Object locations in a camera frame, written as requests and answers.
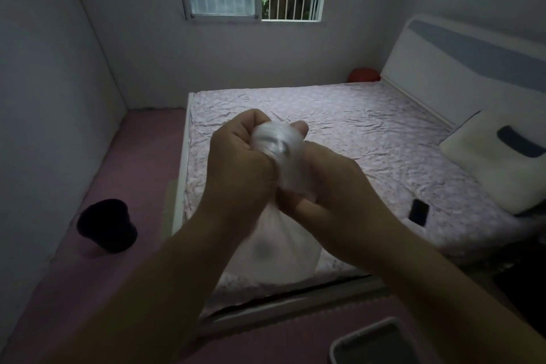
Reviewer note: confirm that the mattress with pink floral sheet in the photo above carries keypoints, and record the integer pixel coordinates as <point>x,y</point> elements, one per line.
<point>384,142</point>

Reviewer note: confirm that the white bed frame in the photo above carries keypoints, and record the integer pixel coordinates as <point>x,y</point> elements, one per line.
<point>426,65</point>

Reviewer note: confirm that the clear plastic bag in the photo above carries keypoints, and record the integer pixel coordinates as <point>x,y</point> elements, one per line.
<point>281,244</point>

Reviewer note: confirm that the person's right hand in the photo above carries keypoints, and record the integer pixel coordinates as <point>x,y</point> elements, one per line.
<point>350,206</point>

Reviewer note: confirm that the black smartphone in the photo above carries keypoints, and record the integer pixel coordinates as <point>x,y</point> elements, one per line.
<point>419,212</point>

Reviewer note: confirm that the white cat litter tray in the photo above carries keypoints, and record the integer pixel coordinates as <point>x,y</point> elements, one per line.
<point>362,342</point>

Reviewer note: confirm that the red object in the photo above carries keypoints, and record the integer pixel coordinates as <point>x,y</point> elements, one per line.
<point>363,75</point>

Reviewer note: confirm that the dark waste bin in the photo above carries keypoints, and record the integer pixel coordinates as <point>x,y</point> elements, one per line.
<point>106,227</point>

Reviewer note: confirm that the person's left hand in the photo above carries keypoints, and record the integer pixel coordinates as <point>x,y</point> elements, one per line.
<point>239,171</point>

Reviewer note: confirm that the cream pillow with dark patch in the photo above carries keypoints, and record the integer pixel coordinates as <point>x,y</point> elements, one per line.
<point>499,163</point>

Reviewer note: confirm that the pink foam floor mat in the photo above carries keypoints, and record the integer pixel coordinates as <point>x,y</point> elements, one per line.
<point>106,206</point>

